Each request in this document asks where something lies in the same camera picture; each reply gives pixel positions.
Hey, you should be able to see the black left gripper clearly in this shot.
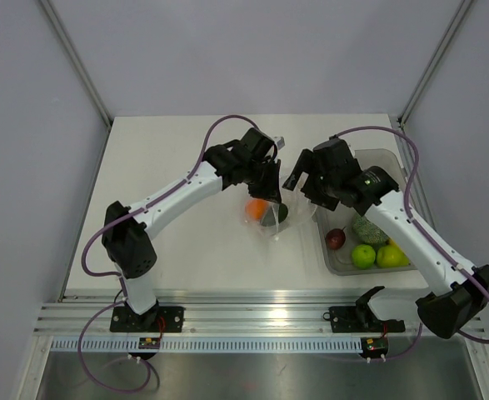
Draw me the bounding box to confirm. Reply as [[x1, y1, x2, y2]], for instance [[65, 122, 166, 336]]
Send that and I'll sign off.
[[243, 158, 282, 204]]

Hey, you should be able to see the orange fruit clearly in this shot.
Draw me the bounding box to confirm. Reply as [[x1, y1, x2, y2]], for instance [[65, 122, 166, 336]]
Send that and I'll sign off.
[[245, 198, 269, 221]]

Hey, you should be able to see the dark green avocado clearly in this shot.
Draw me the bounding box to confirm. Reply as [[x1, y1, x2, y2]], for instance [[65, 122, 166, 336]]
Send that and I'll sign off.
[[260, 203, 289, 228]]

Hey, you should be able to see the clear zip top bag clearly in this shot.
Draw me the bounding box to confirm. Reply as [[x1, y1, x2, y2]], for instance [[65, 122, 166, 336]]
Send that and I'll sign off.
[[240, 170, 317, 241]]

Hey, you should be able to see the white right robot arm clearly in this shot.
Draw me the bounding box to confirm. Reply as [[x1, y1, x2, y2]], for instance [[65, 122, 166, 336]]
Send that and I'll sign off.
[[283, 137, 489, 339]]

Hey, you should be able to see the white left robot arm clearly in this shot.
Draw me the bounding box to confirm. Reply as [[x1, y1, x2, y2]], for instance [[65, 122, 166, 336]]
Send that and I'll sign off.
[[102, 127, 285, 332]]

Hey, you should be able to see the dark red passion fruit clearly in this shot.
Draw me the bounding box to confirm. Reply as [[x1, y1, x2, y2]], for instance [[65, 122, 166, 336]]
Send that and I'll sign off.
[[325, 228, 346, 250]]

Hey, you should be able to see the green netted melon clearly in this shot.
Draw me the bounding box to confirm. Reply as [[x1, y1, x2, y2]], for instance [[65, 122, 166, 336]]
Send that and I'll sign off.
[[352, 213, 389, 245]]

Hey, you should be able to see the clear plastic bin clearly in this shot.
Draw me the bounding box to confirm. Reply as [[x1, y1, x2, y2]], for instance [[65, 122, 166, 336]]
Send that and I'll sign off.
[[314, 148, 414, 276]]

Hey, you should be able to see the light green apple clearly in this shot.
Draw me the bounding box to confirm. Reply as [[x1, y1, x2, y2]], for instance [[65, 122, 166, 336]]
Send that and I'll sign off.
[[376, 245, 410, 268], [351, 244, 377, 270]]

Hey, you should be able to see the yellow fruit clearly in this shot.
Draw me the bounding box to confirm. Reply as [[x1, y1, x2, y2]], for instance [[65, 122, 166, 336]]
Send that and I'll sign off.
[[387, 238, 401, 251]]

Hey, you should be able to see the right small circuit board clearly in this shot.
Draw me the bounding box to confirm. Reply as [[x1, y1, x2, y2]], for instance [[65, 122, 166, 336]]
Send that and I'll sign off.
[[362, 337, 389, 357]]

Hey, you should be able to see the small circuit board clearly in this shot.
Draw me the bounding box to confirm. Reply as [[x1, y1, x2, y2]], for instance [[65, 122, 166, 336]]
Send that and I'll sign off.
[[362, 337, 389, 357], [138, 337, 160, 350]]

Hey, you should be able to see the left small circuit board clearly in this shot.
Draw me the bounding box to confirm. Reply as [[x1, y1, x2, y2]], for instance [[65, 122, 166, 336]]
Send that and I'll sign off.
[[138, 337, 160, 350]]

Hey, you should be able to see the aluminium table edge rail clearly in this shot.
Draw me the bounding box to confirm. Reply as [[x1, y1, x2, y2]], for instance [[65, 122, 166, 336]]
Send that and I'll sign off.
[[33, 289, 487, 338]]

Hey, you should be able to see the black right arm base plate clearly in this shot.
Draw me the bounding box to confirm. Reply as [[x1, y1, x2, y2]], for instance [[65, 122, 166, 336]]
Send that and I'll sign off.
[[322, 305, 406, 333]]

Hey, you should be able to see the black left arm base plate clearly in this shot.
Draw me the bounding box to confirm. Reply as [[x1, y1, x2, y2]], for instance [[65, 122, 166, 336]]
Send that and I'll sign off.
[[109, 305, 185, 333]]

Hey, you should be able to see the right aluminium frame post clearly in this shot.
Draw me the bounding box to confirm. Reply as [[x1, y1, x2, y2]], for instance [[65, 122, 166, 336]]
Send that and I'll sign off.
[[397, 0, 477, 128]]

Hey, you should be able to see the aluminium frame post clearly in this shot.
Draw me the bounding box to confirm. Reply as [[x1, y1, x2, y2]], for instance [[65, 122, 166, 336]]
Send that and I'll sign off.
[[397, 0, 477, 128], [36, 0, 113, 132]]

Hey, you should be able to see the white slotted cable duct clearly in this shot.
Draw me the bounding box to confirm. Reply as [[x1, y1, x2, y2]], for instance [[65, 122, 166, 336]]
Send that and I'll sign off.
[[51, 337, 362, 353]]

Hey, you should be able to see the left aluminium frame post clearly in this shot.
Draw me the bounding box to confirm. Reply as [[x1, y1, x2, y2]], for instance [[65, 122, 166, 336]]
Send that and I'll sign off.
[[36, 0, 113, 132]]

